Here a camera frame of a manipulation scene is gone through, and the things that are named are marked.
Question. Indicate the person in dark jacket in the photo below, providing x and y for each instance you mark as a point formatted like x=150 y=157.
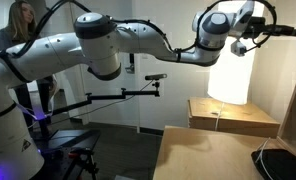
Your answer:
x=19 y=26

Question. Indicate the white grey wrist camera box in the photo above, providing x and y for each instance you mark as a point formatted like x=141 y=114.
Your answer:
x=244 y=13

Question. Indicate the black bar camera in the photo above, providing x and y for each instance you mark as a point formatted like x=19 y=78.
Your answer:
x=155 y=77

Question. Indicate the white wall light switch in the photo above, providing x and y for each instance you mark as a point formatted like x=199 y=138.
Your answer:
x=144 y=56

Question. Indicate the black folding workbench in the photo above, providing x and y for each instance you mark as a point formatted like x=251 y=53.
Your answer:
x=71 y=140

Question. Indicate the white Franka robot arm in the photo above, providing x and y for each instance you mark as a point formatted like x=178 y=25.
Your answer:
x=98 y=43

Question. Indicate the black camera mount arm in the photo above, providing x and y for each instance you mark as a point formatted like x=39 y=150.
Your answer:
x=108 y=97

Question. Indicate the low wooden box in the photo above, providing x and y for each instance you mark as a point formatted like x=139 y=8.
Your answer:
x=234 y=120

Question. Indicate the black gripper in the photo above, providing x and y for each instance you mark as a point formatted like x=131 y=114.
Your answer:
x=254 y=28

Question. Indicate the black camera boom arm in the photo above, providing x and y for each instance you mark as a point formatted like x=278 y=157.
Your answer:
x=104 y=106

